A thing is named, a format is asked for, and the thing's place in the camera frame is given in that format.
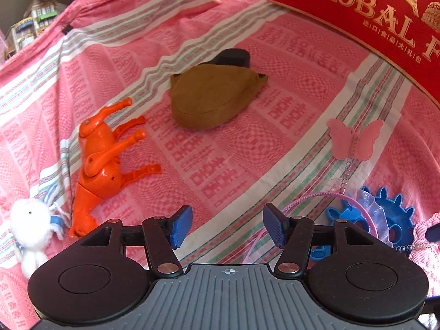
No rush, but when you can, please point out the red gift box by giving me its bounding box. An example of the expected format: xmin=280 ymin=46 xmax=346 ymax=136
xmin=266 ymin=0 xmax=440 ymax=105

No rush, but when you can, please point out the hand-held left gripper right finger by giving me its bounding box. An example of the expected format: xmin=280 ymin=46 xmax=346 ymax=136
xmin=263 ymin=203 xmax=365 ymax=278

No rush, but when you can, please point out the small blue plastic gear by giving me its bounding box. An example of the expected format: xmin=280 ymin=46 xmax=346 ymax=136
xmin=309 ymin=197 xmax=370 ymax=263

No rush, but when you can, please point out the large blue plastic gear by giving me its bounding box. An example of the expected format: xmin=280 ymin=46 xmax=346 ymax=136
xmin=373 ymin=186 xmax=416 ymax=253

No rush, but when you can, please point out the brown cloth pouch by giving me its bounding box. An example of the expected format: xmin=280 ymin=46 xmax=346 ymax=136
xmin=169 ymin=62 xmax=269 ymax=130

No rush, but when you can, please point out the pink lace cloth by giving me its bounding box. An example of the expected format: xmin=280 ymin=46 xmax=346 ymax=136
xmin=407 ymin=213 xmax=440 ymax=269

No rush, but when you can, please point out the small black hat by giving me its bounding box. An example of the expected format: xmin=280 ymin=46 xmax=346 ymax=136
xmin=212 ymin=49 xmax=251 ymax=68

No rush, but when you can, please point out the orange plastic toy horse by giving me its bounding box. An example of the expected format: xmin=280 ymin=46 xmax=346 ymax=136
xmin=68 ymin=97 xmax=162 ymax=239

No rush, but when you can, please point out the pink butterfly headband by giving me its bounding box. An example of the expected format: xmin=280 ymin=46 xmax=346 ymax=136
xmin=241 ymin=119 xmax=384 ymax=265

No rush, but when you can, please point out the white plush bunny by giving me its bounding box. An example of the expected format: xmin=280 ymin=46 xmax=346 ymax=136
xmin=9 ymin=192 xmax=64 ymax=279

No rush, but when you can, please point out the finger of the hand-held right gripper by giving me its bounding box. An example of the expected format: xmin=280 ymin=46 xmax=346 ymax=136
xmin=425 ymin=223 xmax=440 ymax=243

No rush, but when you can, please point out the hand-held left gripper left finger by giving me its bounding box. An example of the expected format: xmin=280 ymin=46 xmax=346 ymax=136
xmin=79 ymin=205 xmax=192 ymax=277

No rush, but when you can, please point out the miniature model house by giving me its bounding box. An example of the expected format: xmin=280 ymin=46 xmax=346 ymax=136
xmin=10 ymin=0 xmax=61 ymax=54

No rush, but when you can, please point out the pink striped blanket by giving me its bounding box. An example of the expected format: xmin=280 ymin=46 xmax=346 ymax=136
xmin=0 ymin=0 xmax=440 ymax=330

